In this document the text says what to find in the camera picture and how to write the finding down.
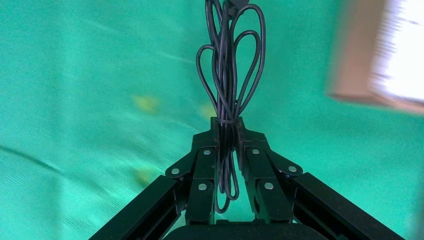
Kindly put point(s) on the white printed paper sheet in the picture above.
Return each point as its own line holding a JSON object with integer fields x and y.
{"x": 404, "y": 49}

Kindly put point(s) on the green table cloth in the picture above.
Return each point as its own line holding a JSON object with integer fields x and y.
{"x": 82, "y": 66}

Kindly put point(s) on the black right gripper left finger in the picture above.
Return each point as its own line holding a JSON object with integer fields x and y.
{"x": 205, "y": 165}

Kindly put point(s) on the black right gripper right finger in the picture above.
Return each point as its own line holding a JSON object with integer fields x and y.
{"x": 261, "y": 165}

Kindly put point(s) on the open brown cardboard box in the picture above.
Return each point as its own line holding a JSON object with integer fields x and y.
{"x": 351, "y": 49}

